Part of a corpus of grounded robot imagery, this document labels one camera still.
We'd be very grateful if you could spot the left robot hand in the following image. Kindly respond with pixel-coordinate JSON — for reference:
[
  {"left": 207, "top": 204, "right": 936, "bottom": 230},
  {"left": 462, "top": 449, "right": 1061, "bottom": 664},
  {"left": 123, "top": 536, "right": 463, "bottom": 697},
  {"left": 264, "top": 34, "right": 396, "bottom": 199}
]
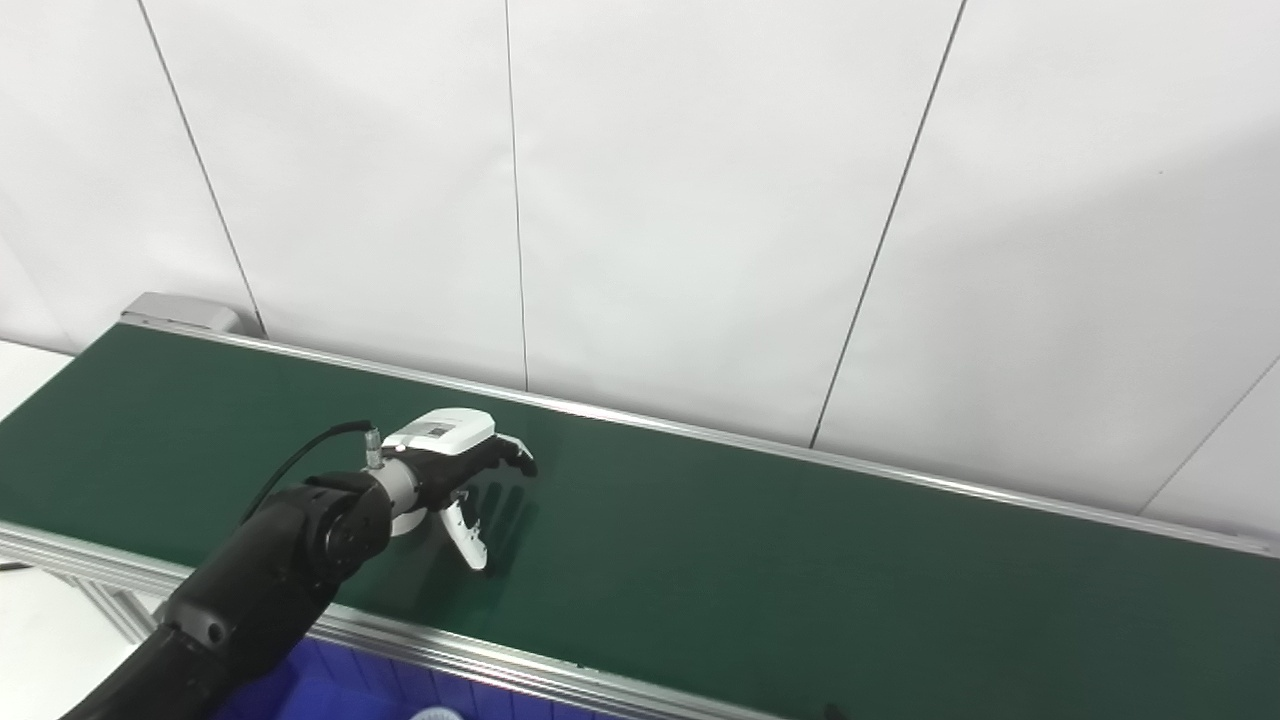
[{"left": 383, "top": 408, "right": 539, "bottom": 574}]

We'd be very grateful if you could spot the green conveyor belt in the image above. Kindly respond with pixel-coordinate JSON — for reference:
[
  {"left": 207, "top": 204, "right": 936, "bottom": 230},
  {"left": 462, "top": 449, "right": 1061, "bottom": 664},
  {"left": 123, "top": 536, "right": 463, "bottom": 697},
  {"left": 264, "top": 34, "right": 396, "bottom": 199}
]
[
  {"left": 0, "top": 322, "right": 1280, "bottom": 720},
  {"left": 0, "top": 312, "right": 1280, "bottom": 720}
]

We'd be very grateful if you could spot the blue bin with white rings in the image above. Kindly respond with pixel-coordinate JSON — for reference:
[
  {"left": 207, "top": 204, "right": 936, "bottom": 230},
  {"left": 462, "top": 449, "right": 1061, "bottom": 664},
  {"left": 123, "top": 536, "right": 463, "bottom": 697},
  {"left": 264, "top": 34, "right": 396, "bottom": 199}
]
[{"left": 210, "top": 640, "right": 641, "bottom": 720}]

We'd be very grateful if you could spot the grey conveyor end housing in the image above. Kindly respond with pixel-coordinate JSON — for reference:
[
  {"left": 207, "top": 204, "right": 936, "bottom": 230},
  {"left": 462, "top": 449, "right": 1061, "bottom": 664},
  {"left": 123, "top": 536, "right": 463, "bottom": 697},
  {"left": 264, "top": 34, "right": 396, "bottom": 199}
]
[{"left": 120, "top": 292, "right": 241, "bottom": 336}]

